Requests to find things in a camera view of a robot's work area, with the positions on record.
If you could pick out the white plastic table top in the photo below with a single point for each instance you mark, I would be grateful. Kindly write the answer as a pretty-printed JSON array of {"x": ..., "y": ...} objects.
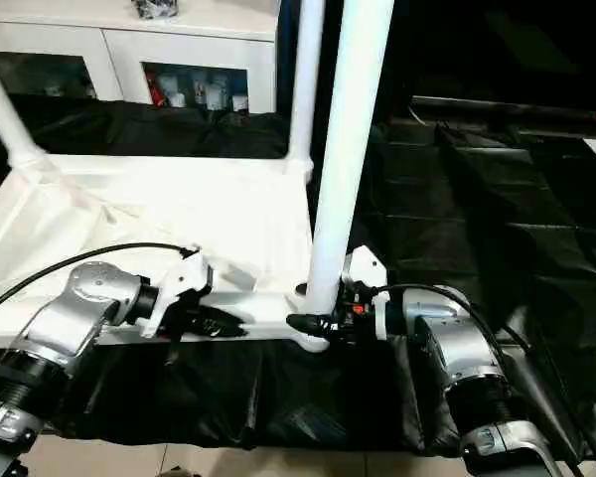
[{"x": 179, "y": 208}]

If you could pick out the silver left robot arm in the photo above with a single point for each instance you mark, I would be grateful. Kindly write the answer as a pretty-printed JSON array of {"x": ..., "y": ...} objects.
[{"x": 79, "y": 308}]

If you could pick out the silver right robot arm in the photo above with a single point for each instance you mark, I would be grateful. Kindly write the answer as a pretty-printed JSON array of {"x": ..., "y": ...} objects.
[{"x": 457, "y": 343}]

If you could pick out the black mat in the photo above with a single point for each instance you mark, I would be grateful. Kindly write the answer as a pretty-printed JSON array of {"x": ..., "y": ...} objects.
[{"x": 303, "y": 397}]

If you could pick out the small white jar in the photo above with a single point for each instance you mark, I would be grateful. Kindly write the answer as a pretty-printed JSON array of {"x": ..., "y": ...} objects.
[
  {"x": 239, "y": 103},
  {"x": 214, "y": 97},
  {"x": 177, "y": 99}
]

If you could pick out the red bottle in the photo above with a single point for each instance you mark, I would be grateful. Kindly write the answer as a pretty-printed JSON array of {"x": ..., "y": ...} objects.
[{"x": 152, "y": 89}]

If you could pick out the black flat board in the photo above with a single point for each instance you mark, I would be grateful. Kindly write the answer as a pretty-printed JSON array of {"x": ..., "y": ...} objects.
[{"x": 516, "y": 109}]

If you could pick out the white cabinet with glass doors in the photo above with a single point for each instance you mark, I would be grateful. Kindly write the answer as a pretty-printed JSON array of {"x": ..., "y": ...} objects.
[{"x": 119, "y": 45}]

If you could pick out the grey black toy figure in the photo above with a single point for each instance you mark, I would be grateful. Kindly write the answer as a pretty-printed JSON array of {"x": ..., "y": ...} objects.
[{"x": 155, "y": 7}]

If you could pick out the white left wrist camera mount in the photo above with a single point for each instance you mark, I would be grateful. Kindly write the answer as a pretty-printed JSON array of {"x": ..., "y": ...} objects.
[{"x": 184, "y": 278}]

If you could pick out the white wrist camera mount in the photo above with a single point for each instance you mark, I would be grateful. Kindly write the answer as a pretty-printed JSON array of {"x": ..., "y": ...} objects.
[
  {"x": 184, "y": 278},
  {"x": 370, "y": 268}
]

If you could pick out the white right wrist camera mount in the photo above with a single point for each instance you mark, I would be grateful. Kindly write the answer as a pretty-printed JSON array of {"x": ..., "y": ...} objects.
[{"x": 370, "y": 268}]

